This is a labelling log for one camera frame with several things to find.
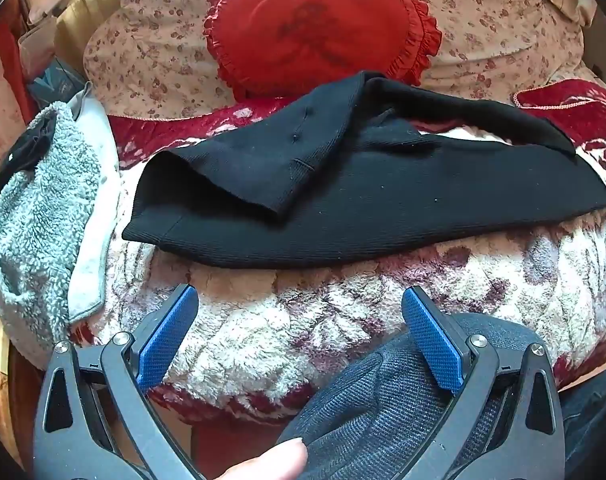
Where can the dark red trimmed cushion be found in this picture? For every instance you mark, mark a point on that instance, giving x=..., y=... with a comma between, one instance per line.
x=568, y=100

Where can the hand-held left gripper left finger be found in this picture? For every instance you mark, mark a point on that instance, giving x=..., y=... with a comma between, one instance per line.
x=165, y=342

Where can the red heart-shaped frilled pillow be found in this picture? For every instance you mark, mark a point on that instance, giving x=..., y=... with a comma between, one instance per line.
x=313, y=25

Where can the grey fleece garment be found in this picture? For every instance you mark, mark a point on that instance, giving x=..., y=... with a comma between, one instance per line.
x=33, y=230

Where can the red hanging cloth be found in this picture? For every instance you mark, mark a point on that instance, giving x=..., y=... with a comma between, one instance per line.
x=13, y=65

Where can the tan cardboard box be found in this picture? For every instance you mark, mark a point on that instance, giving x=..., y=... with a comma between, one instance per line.
x=78, y=25

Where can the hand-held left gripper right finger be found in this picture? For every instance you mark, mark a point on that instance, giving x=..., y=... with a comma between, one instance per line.
x=433, y=342

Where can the black pants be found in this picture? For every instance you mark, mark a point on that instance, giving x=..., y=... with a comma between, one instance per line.
x=363, y=195

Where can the red and white fleece blanket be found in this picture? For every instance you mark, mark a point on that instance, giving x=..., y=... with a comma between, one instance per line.
x=293, y=330

